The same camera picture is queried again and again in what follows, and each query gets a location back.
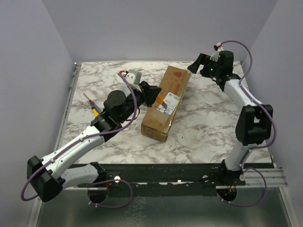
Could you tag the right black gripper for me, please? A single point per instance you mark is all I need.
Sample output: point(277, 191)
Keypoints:
point(205, 66)

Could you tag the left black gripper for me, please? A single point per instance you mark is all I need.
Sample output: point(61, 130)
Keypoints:
point(149, 93)

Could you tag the orange utility knife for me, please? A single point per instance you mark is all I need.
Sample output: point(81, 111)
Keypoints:
point(161, 101)

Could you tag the brown cardboard express box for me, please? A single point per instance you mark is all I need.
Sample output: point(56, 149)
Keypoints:
point(157, 122)

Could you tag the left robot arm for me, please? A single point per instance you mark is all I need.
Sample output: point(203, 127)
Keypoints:
point(51, 174)

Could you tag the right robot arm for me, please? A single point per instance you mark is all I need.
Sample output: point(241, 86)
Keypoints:
point(254, 123)

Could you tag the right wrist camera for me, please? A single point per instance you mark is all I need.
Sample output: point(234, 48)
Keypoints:
point(218, 48)

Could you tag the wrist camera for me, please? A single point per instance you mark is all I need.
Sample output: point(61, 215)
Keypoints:
point(132, 77)
point(218, 48)

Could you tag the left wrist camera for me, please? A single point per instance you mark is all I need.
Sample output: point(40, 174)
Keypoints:
point(132, 77)

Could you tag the red handled screwdriver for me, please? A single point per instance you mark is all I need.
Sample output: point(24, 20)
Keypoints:
point(90, 101)

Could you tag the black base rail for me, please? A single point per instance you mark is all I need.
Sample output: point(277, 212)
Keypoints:
point(155, 180)

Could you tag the aluminium frame rail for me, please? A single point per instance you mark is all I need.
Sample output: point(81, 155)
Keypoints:
point(34, 215)

